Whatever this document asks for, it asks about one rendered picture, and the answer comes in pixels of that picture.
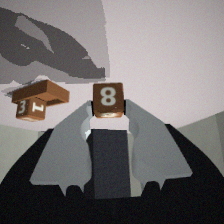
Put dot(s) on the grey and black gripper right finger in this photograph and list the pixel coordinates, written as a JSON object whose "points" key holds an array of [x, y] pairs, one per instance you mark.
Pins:
{"points": [[161, 153]]}

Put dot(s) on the brown cube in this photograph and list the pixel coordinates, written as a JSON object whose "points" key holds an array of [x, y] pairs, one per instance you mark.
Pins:
{"points": [[32, 109], [108, 100]]}

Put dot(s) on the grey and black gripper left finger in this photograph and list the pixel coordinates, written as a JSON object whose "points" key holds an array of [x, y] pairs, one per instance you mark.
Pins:
{"points": [[58, 159]]}

